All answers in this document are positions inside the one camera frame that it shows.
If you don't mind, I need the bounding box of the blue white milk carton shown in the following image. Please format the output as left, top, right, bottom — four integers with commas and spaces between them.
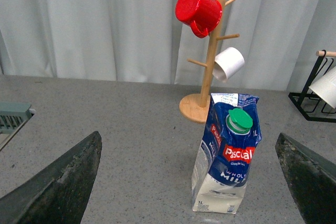
192, 93, 261, 214

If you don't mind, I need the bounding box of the cream ribbed mug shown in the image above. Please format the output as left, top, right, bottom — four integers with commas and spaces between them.
309, 67, 336, 109

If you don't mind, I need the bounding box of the wooden mug tree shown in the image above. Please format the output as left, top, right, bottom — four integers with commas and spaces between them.
179, 0, 239, 124

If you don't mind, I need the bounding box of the white mug on tree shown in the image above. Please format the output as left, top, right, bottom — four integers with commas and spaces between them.
213, 47, 245, 82

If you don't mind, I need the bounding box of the green plastic dish rack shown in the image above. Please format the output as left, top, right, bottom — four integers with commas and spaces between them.
1, 102, 35, 151

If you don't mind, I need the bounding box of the red plastic mug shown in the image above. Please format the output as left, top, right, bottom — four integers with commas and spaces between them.
175, 0, 223, 38

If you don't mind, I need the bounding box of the grey-white curtain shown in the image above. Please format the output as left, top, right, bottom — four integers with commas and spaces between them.
1, 0, 335, 91

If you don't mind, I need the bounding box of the left gripper dark left finger camera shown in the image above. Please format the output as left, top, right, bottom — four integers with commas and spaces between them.
1, 131, 102, 223

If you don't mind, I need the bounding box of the left gripper dark right finger camera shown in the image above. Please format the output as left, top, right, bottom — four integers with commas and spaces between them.
275, 133, 335, 223

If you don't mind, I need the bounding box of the black wire mug rack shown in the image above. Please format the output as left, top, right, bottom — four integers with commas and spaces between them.
288, 50, 335, 123

